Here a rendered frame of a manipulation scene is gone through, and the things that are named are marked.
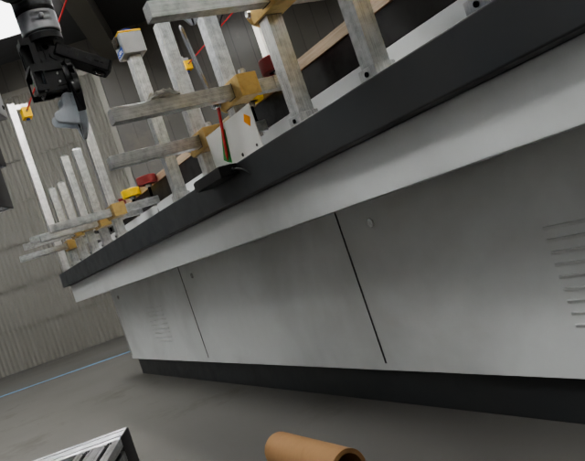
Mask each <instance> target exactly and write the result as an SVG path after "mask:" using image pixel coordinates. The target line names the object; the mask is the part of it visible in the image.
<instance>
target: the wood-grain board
mask: <svg viewBox="0 0 585 461"><path fill-rule="evenodd" d="M369 1H370V4H371V6H372V9H373V12H374V14H376V13H377V12H378V11H380V10H381V9H382V8H384V7H385V6H386V5H388V4H389V3H390V2H392V1H393V0H369ZM348 35H349V33H348V30H347V27H346V23H345V21H344V22H343V23H342V24H341V25H339V26H338V27H337V28H335V29H334V30H333V31H332V32H330V33H329V34H328V35H327V36H326V37H324V38H323V39H322V40H320V41H319V42H318V43H317V44H316V45H314V46H313V47H312V48H310V49H309V50H308V51H307V52H305V53H304V54H303V55H302V56H301V57H300V58H298V59H297V60H298V63H299V66H300V69H301V71H302V70H304V69H305V68H307V67H308V66H309V65H310V64H312V63H313V62H314V61H316V60H317V59H318V58H320V57H321V56H322V55H324V54H325V52H327V51H328V50H329V49H330V48H332V47H333V46H335V45H336V44H337V43H338V42H340V41H341V40H342V39H344V38H345V37H347V36H348ZM272 94H273V92H270V93H265V94H263V100H262V101H260V102H257V103H255V104H256V106H257V105H258V104H260V103H261V102H263V101H264V100H265V99H266V98H268V97H269V96H270V95H272ZM256 106H255V107H256ZM255 107H254V108H255ZM189 157H191V155H190V154H189V153H188V152H186V153H183V154H181V155H180V156H178V157H177V158H176V160H177V163H178V165H179V166H180V165H181V164H183V163H184V162H185V161H186V160H187V159H188V158H189ZM165 176H166V174H165V170H164V169H162V170H161V171H160V172H159V173H157V174H156V178H157V182H159V181H160V180H161V179H163V178H164V177H165ZM157 182H156V183H157ZM156 183H154V184H152V186H153V185H155V184H156ZM147 190H148V188H145V187H142V188H140V191H141V195H142V194H143V193H144V192H145V191H147ZM141 195H140V196H141ZM140 196H137V197H136V198H139V197H140Z"/></svg>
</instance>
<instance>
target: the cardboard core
mask: <svg viewBox="0 0 585 461"><path fill-rule="evenodd" d="M264 451H265V456H266V459H267V461H366V459H365V458H364V456H363V455H362V454H361V453H360V452H359V451H358V450H356V449H355V448H351V447H346V446H342V445H336V444H332V443H327V442H324V441H320V440H316V439H313V438H309V437H304V436H300V435H297V434H290V433H285V432H277V433H274V434H272V435H271V436H270V437H269V439H268V440H267V442H266V445H265V450H264Z"/></svg>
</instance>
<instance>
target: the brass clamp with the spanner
mask: <svg viewBox="0 0 585 461"><path fill-rule="evenodd" d="M229 84H231V87H232V90H233V92H234V95H235V98H234V99H232V100H231V101H230V102H223V103H221V108H220V110H221V111H222V112H224V113H228V110H229V109H230V108H231V107H233V106H236V105H241V104H244V103H249V102H250V101H251V100H253V99H254V98H255V97H256V96H258V95H259V94H260V93H261V92H262V90H261V86H260V83H259V81H258V78H257V75H256V72H255V70H254V71H249V72H243V73H239V74H236V75H235V76H233V77H232V78H231V79H230V80H229V81H228V82H227V83H226V84H225V85H229Z"/></svg>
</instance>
